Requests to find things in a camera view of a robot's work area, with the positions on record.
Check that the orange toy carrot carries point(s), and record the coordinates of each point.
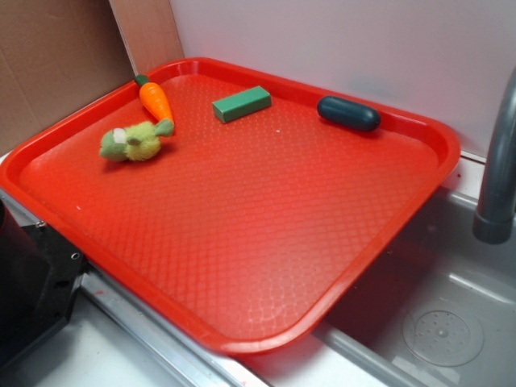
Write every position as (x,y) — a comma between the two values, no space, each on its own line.
(153,98)

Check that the red plastic tray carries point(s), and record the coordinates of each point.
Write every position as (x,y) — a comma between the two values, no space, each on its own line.
(244,234)

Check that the green rectangular block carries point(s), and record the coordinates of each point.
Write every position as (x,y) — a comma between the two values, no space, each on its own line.
(241,104)

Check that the dark teal capsule toy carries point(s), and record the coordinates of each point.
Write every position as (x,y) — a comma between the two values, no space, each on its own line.
(349,114)

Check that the green plush toy animal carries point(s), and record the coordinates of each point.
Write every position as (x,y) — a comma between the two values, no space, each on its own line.
(139,142)

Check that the grey toy sink basin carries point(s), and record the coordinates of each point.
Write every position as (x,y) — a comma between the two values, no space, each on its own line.
(436,308)

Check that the grey toy faucet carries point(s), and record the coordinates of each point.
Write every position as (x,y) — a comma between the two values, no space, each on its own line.
(495,211)

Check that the brown cardboard panel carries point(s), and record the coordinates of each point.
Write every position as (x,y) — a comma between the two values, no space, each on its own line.
(59,56)

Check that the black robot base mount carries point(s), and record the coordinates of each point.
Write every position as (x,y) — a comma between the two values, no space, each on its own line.
(40,274)

